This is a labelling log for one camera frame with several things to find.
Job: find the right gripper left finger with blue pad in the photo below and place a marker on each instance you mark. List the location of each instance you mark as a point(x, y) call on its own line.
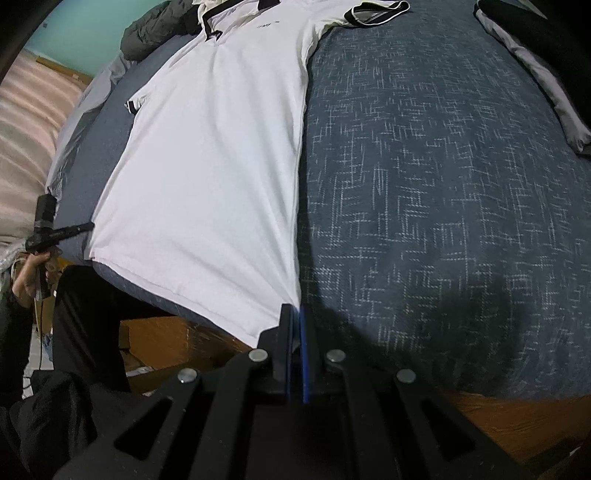
point(277, 343)

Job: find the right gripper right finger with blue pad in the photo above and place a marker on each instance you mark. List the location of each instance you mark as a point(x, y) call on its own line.
point(309, 352)

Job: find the white polo shirt black trim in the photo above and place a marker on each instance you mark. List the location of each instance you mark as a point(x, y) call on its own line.
point(201, 208)

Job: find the person's left hand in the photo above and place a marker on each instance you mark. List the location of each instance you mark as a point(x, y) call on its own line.
point(24, 286)

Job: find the pink striped curtain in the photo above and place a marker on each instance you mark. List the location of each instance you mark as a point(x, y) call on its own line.
point(35, 103)

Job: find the blue patterned bed cover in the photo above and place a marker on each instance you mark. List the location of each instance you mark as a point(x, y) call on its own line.
point(443, 216)

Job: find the black trousers of person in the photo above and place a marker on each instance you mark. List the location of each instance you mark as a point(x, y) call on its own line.
point(86, 392)

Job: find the dark grey rolled duvet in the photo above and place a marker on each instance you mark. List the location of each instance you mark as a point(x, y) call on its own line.
point(157, 26)

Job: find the cream crumpled shirt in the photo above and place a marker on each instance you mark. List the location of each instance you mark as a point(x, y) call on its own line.
point(206, 5)

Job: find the black and grey garment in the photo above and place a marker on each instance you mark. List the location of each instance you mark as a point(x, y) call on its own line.
point(551, 39)

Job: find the wooden bed frame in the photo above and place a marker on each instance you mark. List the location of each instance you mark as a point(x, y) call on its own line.
point(166, 345)

